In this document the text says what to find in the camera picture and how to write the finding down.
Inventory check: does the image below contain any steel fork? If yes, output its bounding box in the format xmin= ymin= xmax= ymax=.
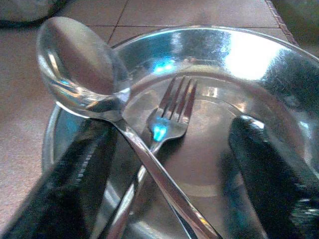
xmin=104 ymin=76 xmax=199 ymax=239

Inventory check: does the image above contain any shallow steel bowl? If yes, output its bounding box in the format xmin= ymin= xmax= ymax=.
xmin=41 ymin=24 xmax=319 ymax=239

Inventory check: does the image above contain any steel spoon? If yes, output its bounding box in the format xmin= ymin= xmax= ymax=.
xmin=36 ymin=16 xmax=222 ymax=239

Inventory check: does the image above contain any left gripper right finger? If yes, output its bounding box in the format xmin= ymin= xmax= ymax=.
xmin=227 ymin=115 xmax=319 ymax=239

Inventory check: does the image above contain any black electric kettle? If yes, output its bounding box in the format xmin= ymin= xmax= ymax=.
xmin=0 ymin=0 xmax=69 ymax=27

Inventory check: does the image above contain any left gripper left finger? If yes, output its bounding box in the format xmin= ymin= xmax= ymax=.
xmin=0 ymin=116 xmax=119 ymax=239

